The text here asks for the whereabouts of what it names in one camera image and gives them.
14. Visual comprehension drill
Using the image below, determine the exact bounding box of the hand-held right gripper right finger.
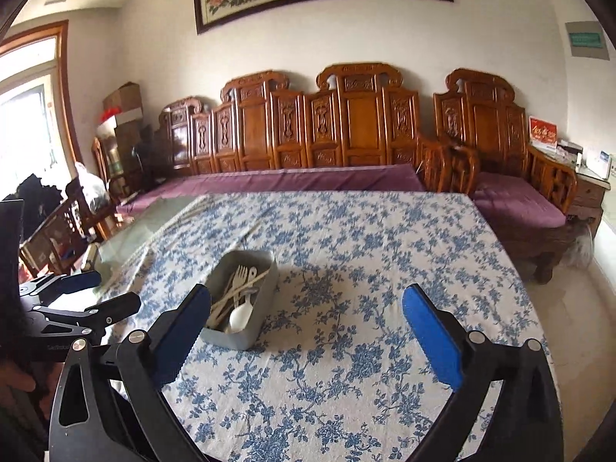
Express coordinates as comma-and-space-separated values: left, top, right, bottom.
402, 283, 565, 462

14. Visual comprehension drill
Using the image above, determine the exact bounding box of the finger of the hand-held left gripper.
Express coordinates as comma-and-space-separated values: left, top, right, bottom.
28, 291, 142, 336
19, 270, 103, 300

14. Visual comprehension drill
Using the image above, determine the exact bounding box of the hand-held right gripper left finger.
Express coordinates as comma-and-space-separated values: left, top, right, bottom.
48, 283, 213, 462

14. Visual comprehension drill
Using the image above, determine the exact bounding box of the wooden chopstick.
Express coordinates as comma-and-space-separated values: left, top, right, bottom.
209, 293, 242, 323
212, 269, 270, 311

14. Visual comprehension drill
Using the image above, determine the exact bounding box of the white plastic spoon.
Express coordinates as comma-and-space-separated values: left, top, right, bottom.
229, 266, 259, 334

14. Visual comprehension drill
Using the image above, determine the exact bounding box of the grey metal tray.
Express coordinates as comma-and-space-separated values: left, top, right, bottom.
199, 249, 280, 351

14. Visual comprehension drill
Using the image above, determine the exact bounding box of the person's left hand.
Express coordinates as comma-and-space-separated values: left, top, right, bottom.
0, 360, 39, 398

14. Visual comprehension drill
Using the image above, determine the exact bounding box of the dark wooden chair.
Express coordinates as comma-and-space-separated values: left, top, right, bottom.
19, 180, 119, 275

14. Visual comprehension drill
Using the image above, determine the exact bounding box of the black cloth heap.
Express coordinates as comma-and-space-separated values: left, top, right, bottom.
14, 172, 68, 232

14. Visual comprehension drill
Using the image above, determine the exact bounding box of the blue floral tablecloth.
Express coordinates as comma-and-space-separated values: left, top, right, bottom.
94, 190, 561, 462

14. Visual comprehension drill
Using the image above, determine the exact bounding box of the white plastic bag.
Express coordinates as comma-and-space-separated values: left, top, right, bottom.
74, 161, 109, 211

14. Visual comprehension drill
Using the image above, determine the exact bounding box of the tall-backed wooden chair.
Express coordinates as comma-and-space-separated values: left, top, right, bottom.
91, 136, 133, 203

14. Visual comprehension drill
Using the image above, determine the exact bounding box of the tall cardboard box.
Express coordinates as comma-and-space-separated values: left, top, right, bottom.
103, 122, 145, 188

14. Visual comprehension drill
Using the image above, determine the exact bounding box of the purple armchair cushion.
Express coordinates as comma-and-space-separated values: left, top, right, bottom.
474, 171, 566, 229

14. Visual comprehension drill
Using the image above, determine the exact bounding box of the white flat box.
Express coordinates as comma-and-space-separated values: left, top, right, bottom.
96, 107, 144, 129

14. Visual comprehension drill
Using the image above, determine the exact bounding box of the clear plastic bag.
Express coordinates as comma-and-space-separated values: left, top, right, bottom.
563, 221, 594, 270

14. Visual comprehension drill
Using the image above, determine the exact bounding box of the long purple sofa cushion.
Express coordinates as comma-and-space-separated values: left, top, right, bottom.
116, 164, 427, 215

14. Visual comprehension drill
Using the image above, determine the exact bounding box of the wooden framed balcony door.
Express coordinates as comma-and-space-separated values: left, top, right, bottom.
0, 20, 84, 203

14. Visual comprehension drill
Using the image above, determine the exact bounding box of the brown cardboard box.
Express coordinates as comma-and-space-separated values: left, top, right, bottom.
102, 82, 142, 112

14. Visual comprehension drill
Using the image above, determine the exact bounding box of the wooden side table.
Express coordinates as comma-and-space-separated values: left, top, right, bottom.
534, 147, 612, 239

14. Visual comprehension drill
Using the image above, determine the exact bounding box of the carved wooden sofa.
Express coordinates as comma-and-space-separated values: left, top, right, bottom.
115, 62, 482, 222

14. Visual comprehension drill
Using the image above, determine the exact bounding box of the carved wooden armchair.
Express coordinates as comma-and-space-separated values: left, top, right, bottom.
433, 68, 578, 285

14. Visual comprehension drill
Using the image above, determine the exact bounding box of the red desk card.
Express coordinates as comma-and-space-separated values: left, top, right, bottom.
528, 115, 559, 148

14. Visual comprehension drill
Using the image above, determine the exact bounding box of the white box with blue label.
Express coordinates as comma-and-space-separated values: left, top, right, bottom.
584, 149, 613, 179

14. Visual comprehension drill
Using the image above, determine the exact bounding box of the grey wall box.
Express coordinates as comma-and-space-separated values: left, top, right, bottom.
564, 20, 611, 61

